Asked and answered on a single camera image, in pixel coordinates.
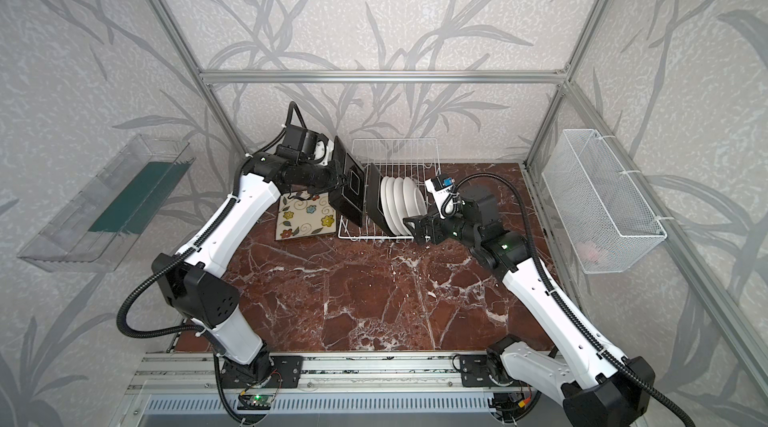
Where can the green mat in bin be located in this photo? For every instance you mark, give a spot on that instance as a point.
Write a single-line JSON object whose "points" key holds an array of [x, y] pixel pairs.
{"points": [[136, 205]]}

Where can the pink object in basket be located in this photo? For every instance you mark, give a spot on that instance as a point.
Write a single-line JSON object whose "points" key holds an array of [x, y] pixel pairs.
{"points": [[589, 252]]}

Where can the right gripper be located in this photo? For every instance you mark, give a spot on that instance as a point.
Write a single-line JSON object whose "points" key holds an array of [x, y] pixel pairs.
{"points": [[422, 227]]}

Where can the white mesh wall basket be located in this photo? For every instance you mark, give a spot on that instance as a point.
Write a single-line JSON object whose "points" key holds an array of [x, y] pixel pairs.
{"points": [[597, 200]]}

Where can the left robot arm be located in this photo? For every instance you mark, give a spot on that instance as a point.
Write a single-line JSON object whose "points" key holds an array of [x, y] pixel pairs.
{"points": [[193, 279]]}

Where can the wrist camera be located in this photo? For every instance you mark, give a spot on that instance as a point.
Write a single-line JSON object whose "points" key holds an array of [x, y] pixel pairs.
{"points": [[440, 187], [323, 152]]}

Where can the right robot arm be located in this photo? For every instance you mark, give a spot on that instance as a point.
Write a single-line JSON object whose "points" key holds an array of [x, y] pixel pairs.
{"points": [[591, 378]]}

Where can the clear plastic wall bin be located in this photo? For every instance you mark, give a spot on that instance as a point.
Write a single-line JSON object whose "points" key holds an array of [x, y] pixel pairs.
{"points": [[66, 245]]}

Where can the white round plate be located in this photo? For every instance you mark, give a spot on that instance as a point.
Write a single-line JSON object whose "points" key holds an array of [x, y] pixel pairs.
{"points": [[403, 196], [386, 207], [418, 205], [398, 205]]}

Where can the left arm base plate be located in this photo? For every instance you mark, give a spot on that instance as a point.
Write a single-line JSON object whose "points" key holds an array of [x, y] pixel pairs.
{"points": [[271, 371]]}

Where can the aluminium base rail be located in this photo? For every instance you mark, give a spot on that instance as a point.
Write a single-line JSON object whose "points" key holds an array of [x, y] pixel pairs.
{"points": [[322, 372]]}

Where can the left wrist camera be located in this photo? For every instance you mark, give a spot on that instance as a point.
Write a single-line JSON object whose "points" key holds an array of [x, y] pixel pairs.
{"points": [[323, 152]]}

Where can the green led circuit board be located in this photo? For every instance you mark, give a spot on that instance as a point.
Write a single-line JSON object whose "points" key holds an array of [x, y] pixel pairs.
{"points": [[256, 401]]}

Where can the black square plate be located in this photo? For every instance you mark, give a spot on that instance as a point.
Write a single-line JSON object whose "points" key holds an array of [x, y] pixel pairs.
{"points": [[348, 197], [373, 207]]}

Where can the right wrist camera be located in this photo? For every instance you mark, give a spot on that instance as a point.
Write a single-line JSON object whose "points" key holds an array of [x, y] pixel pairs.
{"points": [[440, 187]]}

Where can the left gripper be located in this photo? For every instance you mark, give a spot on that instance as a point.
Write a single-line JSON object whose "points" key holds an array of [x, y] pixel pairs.
{"points": [[338, 169]]}

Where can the white wire dish rack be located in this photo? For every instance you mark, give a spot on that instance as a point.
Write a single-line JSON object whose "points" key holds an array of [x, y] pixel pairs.
{"points": [[395, 174]]}

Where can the square floral plate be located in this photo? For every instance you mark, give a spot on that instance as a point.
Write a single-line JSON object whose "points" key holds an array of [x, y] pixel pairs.
{"points": [[301, 214]]}

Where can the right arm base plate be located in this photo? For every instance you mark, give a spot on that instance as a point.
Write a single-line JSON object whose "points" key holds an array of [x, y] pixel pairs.
{"points": [[476, 370]]}

